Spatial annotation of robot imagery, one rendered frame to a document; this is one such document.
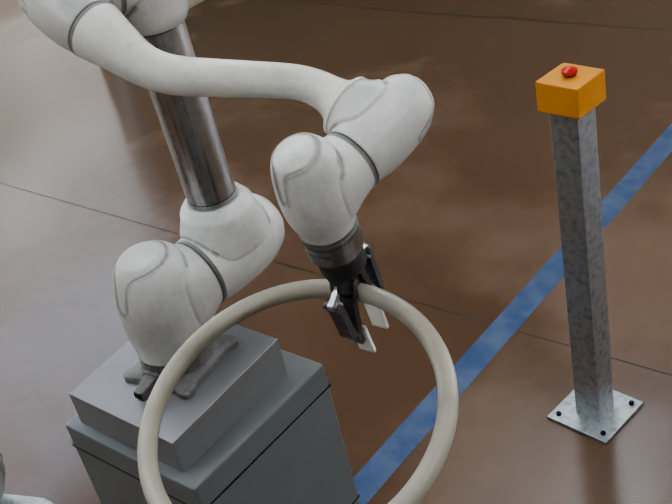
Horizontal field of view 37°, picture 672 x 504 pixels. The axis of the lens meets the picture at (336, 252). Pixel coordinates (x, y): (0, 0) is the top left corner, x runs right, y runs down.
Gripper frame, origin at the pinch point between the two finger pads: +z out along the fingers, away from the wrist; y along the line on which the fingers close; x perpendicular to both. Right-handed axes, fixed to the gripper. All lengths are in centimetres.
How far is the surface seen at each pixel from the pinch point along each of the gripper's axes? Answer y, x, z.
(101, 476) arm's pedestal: 28, -63, 41
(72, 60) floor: -262, -416, 219
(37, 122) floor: -186, -366, 193
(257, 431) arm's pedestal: 11.3, -28.8, 31.8
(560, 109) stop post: -91, -3, 35
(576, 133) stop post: -90, 1, 42
